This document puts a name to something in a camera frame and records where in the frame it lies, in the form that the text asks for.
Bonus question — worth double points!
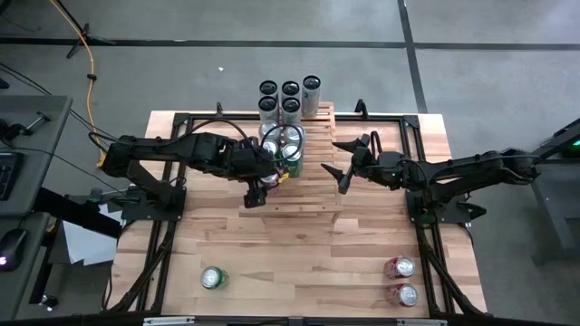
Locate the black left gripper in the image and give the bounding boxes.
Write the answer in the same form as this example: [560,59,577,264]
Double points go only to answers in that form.
[225,138,282,210]

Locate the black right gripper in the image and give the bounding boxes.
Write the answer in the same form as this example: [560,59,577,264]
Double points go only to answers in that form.
[320,131,411,195]

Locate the red Coca-Cola can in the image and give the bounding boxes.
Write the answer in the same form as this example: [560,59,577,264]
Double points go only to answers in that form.
[385,283,421,308]
[261,173,281,194]
[382,255,417,280]

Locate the green Sprite can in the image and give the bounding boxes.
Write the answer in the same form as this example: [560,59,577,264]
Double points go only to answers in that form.
[199,265,230,291]
[261,138,281,158]
[280,143,305,179]

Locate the Celsius can green print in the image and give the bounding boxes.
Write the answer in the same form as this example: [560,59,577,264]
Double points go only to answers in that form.
[300,74,323,120]

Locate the Celsius Tropical Vibe can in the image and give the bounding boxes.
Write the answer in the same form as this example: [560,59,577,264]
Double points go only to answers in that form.
[257,95,279,124]
[280,96,302,126]

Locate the tall white Celsius can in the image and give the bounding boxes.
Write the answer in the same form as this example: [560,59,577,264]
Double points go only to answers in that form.
[281,80,301,101]

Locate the Celsius Peach Vibe can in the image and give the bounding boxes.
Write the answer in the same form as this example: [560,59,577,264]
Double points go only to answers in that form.
[258,80,279,101]

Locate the wooden slatted shelf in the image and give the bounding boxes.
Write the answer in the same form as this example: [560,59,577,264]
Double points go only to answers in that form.
[238,101,344,226]

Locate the white paper sheet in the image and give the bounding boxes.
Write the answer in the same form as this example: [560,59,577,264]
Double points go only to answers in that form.
[60,202,127,268]

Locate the black diagonal beam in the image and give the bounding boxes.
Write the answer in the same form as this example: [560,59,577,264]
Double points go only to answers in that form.
[32,186,124,240]

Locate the dark grey side table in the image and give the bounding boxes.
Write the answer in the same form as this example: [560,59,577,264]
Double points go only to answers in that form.
[498,116,580,251]

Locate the grey desk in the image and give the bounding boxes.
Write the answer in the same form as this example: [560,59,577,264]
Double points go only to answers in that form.
[0,93,74,321]

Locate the black stand legs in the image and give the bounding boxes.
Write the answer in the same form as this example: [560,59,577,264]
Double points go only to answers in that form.
[53,0,117,60]

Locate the black clamp tool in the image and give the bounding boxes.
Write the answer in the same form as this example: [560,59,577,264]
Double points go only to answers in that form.
[0,110,53,142]

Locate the black keyboard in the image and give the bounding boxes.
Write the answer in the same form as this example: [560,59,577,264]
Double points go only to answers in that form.
[0,151,24,202]

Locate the black computer mouse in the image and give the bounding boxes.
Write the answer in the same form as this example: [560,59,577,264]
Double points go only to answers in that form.
[0,227,29,273]

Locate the black aluminium table frame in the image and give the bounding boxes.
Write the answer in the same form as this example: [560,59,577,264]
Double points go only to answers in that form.
[106,110,489,318]

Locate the silver metal bracket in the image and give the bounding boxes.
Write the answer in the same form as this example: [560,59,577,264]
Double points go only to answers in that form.
[142,316,197,326]
[396,318,449,326]

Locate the yellow cable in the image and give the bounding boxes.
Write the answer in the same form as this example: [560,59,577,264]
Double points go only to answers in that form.
[48,0,110,167]

